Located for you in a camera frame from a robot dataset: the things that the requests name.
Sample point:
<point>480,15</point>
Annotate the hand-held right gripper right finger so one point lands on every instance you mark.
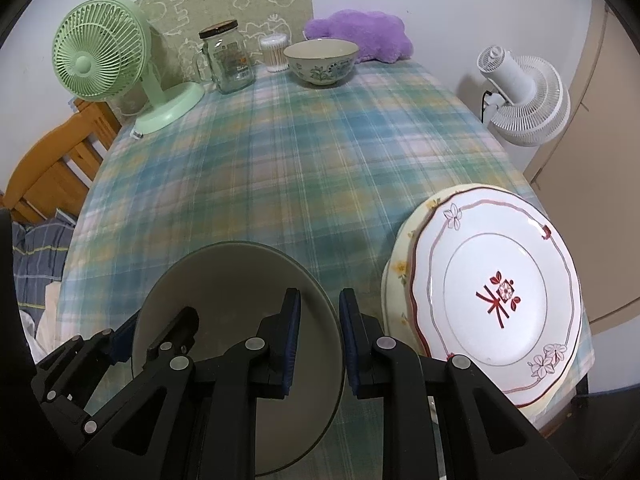
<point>348,345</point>

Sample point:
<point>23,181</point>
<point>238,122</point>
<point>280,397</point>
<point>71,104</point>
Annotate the plaid tablecloth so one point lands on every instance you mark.
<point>300,160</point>

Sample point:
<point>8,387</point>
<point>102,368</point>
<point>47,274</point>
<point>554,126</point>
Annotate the wooden chair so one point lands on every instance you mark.
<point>50,160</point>

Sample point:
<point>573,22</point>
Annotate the yellow flower plate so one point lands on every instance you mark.
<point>397,280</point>

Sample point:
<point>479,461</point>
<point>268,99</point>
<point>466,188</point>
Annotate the white cloth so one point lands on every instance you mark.
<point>47,310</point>

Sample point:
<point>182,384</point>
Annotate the green desk fan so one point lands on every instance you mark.
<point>95,45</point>

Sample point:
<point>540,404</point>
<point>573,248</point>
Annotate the purple plush cushion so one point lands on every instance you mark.
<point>360,27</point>

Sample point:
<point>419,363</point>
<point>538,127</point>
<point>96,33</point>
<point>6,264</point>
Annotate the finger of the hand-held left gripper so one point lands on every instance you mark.
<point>122,342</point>
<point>180,322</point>

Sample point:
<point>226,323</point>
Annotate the cotton swab container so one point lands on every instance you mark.
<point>274,55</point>

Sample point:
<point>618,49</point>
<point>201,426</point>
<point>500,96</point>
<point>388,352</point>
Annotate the glass jar with dark lid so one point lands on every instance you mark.
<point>230,60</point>

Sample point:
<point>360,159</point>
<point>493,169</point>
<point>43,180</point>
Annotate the white desk fan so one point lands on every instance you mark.
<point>530,105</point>

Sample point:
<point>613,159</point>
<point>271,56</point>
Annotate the red flower plate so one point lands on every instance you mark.
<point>480,270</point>

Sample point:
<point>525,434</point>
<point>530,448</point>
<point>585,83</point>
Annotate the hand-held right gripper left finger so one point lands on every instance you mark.
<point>291,340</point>

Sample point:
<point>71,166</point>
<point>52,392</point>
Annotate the blue floral ceramic bowl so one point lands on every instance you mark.
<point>225,285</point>
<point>320,72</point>

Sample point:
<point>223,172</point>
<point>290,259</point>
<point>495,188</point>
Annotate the blue striped bedding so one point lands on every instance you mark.
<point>40,260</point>

